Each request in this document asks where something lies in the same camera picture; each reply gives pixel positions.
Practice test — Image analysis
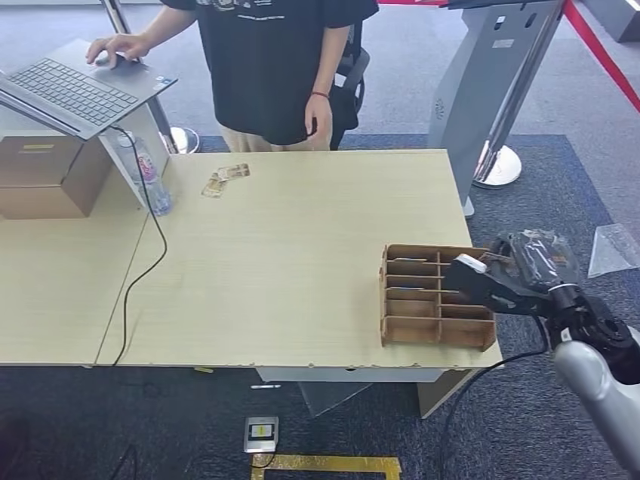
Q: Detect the person's right hand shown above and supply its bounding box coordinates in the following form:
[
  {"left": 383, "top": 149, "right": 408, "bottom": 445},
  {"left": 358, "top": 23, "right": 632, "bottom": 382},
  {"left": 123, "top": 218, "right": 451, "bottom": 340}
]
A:
[{"left": 85, "top": 33, "right": 151, "bottom": 69}]

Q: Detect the person's left hand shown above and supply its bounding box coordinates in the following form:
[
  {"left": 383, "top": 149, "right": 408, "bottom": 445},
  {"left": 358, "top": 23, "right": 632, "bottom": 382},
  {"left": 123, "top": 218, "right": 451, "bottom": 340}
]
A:
[{"left": 305, "top": 94, "right": 334, "bottom": 144}]

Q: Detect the clear plastic water bottle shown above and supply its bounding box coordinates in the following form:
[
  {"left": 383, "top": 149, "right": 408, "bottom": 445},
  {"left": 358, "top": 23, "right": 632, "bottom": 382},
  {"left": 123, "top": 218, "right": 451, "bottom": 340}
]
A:
[{"left": 117, "top": 131, "right": 173, "bottom": 218}]

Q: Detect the person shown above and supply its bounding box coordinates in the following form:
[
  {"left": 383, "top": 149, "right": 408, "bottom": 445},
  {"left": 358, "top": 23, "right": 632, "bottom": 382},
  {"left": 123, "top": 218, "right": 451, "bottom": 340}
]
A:
[{"left": 85, "top": 0, "right": 380, "bottom": 154}]

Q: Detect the wooden card organizer box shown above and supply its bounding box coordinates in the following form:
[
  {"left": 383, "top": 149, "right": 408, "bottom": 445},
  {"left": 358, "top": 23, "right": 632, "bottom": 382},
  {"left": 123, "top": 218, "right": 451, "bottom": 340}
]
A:
[{"left": 379, "top": 243, "right": 497, "bottom": 352}]

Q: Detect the black office chair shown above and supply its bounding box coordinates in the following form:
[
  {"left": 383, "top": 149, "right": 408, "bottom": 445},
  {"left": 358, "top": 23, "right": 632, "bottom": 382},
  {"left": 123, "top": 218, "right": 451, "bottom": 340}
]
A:
[{"left": 328, "top": 21, "right": 371, "bottom": 151}]

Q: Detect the grey laptop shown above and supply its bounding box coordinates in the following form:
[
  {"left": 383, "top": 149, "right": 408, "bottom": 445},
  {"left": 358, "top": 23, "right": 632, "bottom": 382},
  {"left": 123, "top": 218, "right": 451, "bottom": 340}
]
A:
[{"left": 0, "top": 38, "right": 178, "bottom": 142}]

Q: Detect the white laptop stand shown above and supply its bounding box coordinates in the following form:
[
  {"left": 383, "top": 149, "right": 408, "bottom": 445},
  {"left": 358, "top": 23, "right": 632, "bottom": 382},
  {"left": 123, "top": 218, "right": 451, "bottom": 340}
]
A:
[{"left": 0, "top": 102, "right": 171, "bottom": 212}]

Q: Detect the light wooden desk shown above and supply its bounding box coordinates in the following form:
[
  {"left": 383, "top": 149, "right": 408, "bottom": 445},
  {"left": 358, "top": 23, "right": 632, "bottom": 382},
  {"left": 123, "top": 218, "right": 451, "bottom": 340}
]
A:
[
  {"left": 0, "top": 165, "right": 153, "bottom": 370},
  {"left": 94, "top": 148, "right": 505, "bottom": 420}
]

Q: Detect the brown cardboard box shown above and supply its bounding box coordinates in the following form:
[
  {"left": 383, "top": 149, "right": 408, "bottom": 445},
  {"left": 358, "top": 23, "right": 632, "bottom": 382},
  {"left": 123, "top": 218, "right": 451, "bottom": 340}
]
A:
[{"left": 0, "top": 135, "right": 113, "bottom": 221}]

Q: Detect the grey kiosk stand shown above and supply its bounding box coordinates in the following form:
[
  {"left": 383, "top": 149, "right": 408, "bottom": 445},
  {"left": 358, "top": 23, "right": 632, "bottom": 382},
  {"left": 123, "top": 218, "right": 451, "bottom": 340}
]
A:
[{"left": 427, "top": 0, "right": 566, "bottom": 219}]

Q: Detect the silver floor socket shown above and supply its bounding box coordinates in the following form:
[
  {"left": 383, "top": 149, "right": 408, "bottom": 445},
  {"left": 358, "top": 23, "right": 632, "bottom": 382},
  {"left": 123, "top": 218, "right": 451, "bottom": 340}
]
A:
[{"left": 243, "top": 415, "right": 280, "bottom": 455}]

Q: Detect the yellow floor tape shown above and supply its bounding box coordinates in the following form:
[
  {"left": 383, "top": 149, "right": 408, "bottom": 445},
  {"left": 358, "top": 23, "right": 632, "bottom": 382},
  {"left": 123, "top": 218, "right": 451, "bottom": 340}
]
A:
[{"left": 250, "top": 454, "right": 402, "bottom": 480}]

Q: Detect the red barrier belt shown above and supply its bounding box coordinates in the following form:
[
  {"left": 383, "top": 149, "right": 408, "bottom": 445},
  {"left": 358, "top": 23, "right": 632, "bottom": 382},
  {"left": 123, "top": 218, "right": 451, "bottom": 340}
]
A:
[{"left": 562, "top": 0, "right": 640, "bottom": 114}]

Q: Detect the clear plastic bag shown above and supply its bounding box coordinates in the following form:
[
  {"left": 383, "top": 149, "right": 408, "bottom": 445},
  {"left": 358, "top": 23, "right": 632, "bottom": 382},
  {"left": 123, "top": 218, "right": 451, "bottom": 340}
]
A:
[{"left": 587, "top": 223, "right": 640, "bottom": 280}]

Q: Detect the grey block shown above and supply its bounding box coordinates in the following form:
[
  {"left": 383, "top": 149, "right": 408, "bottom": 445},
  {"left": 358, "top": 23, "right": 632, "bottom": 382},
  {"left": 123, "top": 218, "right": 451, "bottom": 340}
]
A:
[{"left": 582, "top": 0, "right": 640, "bottom": 44}]

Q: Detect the chrome stanchion post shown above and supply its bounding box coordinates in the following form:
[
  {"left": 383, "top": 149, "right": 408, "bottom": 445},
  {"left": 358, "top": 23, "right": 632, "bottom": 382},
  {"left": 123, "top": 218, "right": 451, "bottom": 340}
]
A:
[
  {"left": 101, "top": 0, "right": 200, "bottom": 156},
  {"left": 472, "top": 0, "right": 568, "bottom": 189}
]

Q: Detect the black laptop cable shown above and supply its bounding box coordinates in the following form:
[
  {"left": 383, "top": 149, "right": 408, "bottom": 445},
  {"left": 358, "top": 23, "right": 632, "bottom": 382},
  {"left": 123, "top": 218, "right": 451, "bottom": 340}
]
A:
[{"left": 109, "top": 124, "right": 168, "bottom": 367}]

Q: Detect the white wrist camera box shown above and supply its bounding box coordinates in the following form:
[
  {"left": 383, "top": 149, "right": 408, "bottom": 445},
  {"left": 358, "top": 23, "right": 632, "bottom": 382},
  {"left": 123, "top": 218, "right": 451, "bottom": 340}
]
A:
[{"left": 444, "top": 253, "right": 501, "bottom": 309}]

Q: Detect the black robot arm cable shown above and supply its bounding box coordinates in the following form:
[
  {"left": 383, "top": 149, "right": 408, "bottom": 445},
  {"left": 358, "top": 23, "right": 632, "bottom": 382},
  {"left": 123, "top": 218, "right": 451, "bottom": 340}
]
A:
[{"left": 438, "top": 314, "right": 552, "bottom": 480}]

